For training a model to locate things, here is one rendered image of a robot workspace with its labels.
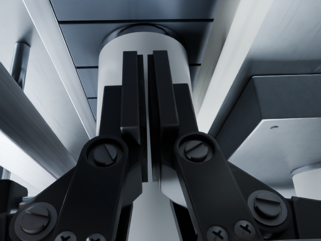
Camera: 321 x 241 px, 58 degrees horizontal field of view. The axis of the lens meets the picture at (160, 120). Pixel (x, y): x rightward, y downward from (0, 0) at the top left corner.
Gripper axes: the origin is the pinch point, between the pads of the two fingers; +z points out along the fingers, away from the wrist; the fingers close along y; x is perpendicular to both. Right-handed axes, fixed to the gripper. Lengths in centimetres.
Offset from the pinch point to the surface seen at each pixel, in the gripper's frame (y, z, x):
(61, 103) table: -8.9, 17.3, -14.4
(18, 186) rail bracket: -8.0, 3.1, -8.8
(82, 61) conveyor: -3.6, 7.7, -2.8
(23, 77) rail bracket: -9.0, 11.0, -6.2
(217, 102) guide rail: 3.9, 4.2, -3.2
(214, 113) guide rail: 4.0, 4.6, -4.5
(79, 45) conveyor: -3.5, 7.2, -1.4
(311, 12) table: 12.8, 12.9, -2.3
